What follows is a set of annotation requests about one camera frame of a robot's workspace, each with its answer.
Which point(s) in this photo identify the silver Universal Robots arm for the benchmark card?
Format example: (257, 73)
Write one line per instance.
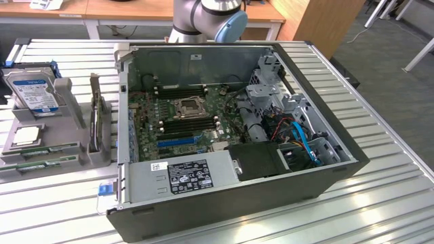
(199, 15)

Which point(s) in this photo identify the black RAM slots bank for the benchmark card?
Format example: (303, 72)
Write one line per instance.
(190, 123)
(181, 90)

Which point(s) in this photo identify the green RAM stick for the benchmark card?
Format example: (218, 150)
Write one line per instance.
(40, 150)
(32, 165)

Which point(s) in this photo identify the metal CPU socket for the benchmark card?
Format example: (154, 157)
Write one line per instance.
(190, 108)

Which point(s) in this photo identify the green motherboard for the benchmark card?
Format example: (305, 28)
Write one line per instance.
(179, 122)

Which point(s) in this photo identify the blue expansion slot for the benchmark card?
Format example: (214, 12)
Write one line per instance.
(177, 141)

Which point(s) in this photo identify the metal disk bay cage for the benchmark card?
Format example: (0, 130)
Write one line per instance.
(271, 101)

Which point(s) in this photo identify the black fan shroud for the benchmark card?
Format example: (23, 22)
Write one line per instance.
(258, 161)

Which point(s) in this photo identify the grey power supply unit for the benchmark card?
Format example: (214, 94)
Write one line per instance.
(179, 178)

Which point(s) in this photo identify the black open PC case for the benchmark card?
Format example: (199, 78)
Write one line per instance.
(237, 203)

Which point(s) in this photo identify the blue plastic clip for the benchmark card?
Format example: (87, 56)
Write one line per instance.
(104, 189)

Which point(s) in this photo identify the grey parts rack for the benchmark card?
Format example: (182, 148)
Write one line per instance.
(58, 142)

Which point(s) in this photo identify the wooden cabinet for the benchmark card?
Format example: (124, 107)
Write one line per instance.
(315, 20)

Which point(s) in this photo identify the hard disk with blue label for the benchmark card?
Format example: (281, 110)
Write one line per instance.
(32, 94)

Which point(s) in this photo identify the silver CPU chip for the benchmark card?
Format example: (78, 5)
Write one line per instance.
(26, 136)

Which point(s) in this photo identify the white table leg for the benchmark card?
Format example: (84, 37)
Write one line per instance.
(420, 54)

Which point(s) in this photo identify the graphics card with metal bracket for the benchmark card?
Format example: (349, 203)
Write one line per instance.
(96, 114)

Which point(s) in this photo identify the wooden desk with white frame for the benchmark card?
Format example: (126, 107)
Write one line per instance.
(135, 11)

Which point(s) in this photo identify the blue disk carrier bracket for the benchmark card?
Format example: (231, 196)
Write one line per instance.
(52, 68)

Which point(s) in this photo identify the white table frame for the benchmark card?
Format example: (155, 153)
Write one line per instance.
(383, 10)

